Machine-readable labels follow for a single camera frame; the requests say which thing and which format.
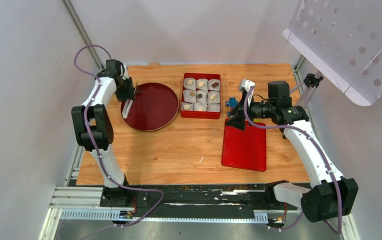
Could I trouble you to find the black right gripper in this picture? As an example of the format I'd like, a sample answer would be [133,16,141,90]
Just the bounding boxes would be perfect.
[224,93,275,130]

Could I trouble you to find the wooden metal food tongs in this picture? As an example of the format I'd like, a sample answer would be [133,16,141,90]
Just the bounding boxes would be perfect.
[121,86,141,119]

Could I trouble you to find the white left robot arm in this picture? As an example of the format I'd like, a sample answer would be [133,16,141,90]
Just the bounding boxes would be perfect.
[71,59,136,207]

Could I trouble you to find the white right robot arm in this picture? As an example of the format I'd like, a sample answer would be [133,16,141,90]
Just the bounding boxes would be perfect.
[225,79,359,223]

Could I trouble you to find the brown square chocolate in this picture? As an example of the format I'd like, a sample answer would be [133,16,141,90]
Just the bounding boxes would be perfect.
[211,82,220,89]

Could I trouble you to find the red rectangular chocolate box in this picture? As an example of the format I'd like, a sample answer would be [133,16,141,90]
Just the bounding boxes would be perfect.
[180,73,222,120]

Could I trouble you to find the round dark red tray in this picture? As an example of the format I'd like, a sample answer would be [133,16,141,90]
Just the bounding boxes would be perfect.
[120,82,179,132]

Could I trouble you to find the blue red toy car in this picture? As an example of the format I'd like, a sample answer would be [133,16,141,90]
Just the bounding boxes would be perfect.
[225,97,239,118]

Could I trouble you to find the red box lid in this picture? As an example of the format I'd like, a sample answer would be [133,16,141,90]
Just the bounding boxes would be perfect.
[221,123,267,172]

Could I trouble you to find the grey tripod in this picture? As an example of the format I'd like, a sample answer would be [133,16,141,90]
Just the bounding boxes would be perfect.
[282,72,324,140]

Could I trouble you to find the perforated white light panel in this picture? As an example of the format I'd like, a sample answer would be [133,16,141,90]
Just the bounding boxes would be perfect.
[282,0,382,107]

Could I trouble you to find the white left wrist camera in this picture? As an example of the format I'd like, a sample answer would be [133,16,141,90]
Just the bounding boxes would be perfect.
[238,79,256,93]

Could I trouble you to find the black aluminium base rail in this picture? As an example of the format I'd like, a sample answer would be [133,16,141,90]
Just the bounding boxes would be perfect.
[49,183,301,224]

